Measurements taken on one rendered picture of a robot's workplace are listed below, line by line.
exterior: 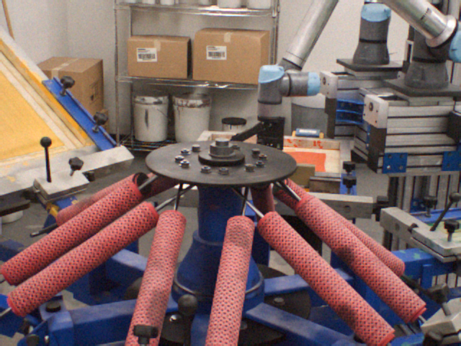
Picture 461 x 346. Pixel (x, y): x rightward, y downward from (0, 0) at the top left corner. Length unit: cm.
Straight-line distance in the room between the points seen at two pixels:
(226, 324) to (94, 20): 521
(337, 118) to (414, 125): 51
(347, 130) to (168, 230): 187
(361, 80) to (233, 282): 193
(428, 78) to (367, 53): 51
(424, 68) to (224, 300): 158
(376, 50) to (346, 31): 288
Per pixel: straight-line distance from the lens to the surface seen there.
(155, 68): 565
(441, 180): 294
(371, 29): 303
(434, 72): 259
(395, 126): 257
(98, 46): 625
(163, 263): 123
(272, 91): 220
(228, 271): 121
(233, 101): 606
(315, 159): 272
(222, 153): 140
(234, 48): 549
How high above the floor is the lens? 172
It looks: 18 degrees down
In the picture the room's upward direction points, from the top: 2 degrees clockwise
